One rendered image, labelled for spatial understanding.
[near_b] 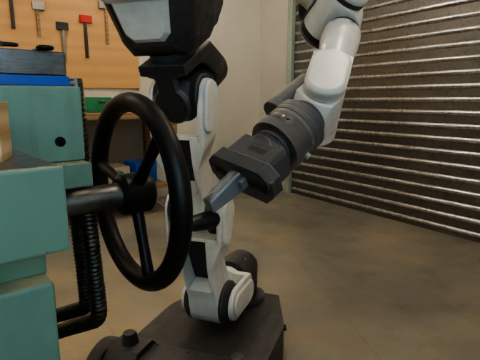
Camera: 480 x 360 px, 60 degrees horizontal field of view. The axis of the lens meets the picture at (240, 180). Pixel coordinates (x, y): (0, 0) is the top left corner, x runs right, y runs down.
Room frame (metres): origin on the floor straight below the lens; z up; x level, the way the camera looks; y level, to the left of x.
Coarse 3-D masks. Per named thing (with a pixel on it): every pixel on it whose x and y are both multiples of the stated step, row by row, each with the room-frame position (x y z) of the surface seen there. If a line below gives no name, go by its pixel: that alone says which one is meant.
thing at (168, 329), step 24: (240, 264) 1.46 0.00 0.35; (168, 312) 1.43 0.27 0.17; (264, 312) 1.43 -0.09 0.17; (120, 336) 1.20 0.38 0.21; (144, 336) 1.27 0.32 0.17; (168, 336) 1.27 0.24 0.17; (192, 336) 1.27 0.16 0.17; (216, 336) 1.27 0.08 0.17; (240, 336) 1.27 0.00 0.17; (264, 336) 1.27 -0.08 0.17
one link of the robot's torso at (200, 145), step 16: (208, 80) 1.11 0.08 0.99; (208, 96) 1.09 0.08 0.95; (208, 112) 1.09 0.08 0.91; (208, 128) 1.09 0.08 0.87; (192, 144) 1.09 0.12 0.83; (208, 144) 1.11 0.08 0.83; (160, 160) 1.14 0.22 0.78; (192, 160) 1.10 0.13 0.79; (208, 160) 1.18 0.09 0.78; (192, 176) 1.19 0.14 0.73; (208, 176) 1.18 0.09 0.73; (192, 192) 1.14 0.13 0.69; (208, 192) 1.18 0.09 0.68
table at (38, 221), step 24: (0, 168) 0.27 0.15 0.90; (24, 168) 0.27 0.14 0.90; (48, 168) 0.27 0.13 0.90; (72, 168) 0.49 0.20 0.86; (0, 192) 0.25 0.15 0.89; (24, 192) 0.26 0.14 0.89; (48, 192) 0.27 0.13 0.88; (0, 216) 0.25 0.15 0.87; (24, 216) 0.26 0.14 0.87; (48, 216) 0.27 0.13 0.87; (0, 240) 0.25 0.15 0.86; (24, 240) 0.26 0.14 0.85; (48, 240) 0.27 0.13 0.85
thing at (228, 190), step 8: (232, 176) 0.56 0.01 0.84; (240, 176) 0.56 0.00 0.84; (224, 184) 0.55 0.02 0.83; (232, 184) 0.56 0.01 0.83; (240, 184) 0.56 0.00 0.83; (216, 192) 0.54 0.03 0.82; (224, 192) 0.55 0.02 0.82; (232, 192) 0.56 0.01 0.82; (240, 192) 0.57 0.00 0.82; (208, 200) 0.54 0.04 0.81; (216, 200) 0.54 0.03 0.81; (224, 200) 0.55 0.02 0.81; (216, 208) 0.54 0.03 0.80
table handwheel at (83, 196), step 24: (120, 96) 0.59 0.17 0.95; (144, 96) 0.57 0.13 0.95; (144, 120) 0.54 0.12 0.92; (168, 120) 0.53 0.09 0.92; (96, 144) 0.67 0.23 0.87; (168, 144) 0.50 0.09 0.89; (96, 168) 0.68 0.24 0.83; (144, 168) 0.56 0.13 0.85; (168, 168) 0.49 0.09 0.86; (72, 192) 0.53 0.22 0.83; (96, 192) 0.55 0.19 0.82; (120, 192) 0.57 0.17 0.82; (144, 192) 0.58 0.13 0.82; (192, 216) 0.49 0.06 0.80; (120, 240) 0.66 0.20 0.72; (144, 240) 0.58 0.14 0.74; (120, 264) 0.62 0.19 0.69; (144, 264) 0.57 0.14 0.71; (168, 264) 0.50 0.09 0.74; (144, 288) 0.55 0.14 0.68
